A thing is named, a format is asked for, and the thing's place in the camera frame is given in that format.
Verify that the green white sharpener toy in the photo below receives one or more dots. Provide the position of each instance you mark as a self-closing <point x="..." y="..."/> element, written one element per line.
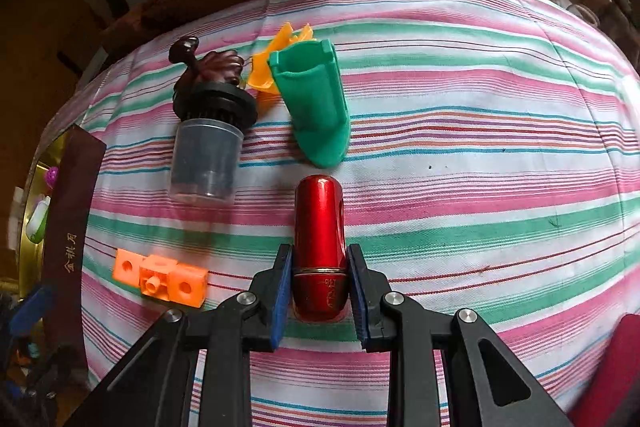
<point x="37" y="222"/>

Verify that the dark brown pumpkin toy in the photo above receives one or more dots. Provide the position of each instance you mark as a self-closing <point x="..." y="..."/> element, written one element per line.
<point x="221" y="67"/>

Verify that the magenta perforated toy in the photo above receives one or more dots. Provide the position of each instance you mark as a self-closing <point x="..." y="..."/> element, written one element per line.
<point x="50" y="176"/>

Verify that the red cloth at edge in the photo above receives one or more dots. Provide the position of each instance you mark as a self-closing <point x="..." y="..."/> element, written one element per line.
<point x="612" y="397"/>

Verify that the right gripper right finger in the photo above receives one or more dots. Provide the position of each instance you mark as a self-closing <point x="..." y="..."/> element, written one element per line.
<point x="438" y="362"/>

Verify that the striped bed sheet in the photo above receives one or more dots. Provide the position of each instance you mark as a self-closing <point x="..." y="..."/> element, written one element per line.
<point x="493" y="164"/>

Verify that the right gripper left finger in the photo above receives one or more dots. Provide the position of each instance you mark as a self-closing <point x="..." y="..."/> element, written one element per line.
<point x="152" y="384"/>

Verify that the red metallic capsule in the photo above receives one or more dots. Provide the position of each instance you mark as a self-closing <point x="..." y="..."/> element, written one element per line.
<point x="319" y="265"/>

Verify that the gold metal tray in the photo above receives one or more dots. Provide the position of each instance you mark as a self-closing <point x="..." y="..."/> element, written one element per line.
<point x="29" y="255"/>

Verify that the orange connected cube blocks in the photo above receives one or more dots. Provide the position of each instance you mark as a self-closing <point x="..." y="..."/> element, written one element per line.
<point x="162" y="278"/>

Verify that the dark brown box lid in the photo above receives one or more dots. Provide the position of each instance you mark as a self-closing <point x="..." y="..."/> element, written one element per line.
<point x="64" y="242"/>

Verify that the green plastic boot cup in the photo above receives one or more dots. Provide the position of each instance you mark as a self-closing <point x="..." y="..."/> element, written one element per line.
<point x="310" y="84"/>

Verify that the clear jar black lid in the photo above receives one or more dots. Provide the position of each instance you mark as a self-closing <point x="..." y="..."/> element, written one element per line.
<point x="214" y="117"/>

